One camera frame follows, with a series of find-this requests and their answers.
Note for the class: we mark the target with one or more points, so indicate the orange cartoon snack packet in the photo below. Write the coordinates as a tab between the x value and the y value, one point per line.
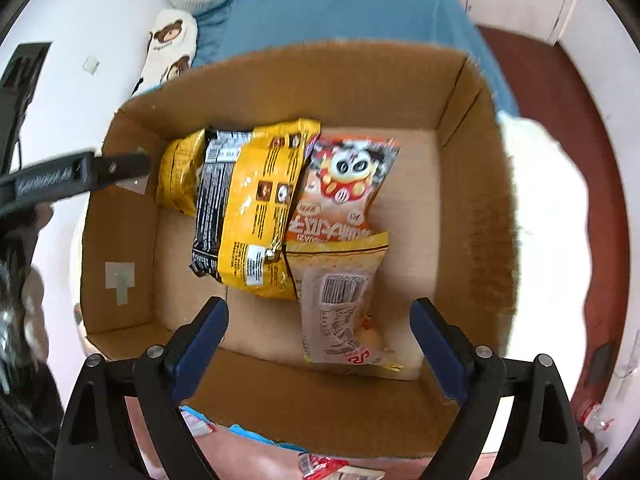
345	185

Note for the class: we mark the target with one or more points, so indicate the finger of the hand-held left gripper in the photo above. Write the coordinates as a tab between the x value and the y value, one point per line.
122	167

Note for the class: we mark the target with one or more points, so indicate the white fluffy cloth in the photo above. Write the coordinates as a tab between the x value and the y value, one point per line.
545	220

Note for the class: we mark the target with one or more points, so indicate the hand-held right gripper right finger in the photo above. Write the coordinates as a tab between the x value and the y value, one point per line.
437	350

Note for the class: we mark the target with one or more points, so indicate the clear plastic bottle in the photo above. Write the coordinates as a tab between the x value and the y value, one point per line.
592	416

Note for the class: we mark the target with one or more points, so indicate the blue cloth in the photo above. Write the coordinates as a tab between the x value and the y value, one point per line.
350	15

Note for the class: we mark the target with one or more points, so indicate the yellow and black snack packet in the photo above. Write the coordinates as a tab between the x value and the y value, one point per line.
255	210

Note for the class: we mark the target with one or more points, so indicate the brown cardboard box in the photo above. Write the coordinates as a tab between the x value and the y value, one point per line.
425	170

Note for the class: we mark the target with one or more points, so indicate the small red snack packet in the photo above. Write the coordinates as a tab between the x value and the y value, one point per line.
320	466

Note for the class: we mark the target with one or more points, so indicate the beige barcode snack packet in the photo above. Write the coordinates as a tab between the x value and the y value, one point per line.
340	305

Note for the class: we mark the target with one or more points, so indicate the person's left hand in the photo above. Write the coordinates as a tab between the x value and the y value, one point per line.
35	285

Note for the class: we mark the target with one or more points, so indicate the black metal stand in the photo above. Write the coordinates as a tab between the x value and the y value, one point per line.
22	75

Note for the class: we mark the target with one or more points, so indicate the small yellow snack packet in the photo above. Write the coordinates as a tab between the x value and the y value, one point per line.
177	175

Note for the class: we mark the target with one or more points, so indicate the blue edged snack packet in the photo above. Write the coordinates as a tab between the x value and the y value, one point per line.
197	422

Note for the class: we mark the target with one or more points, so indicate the white bear print slipper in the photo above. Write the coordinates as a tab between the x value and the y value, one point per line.
167	45

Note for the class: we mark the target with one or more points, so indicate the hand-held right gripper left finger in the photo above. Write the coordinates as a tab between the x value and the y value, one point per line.
200	350

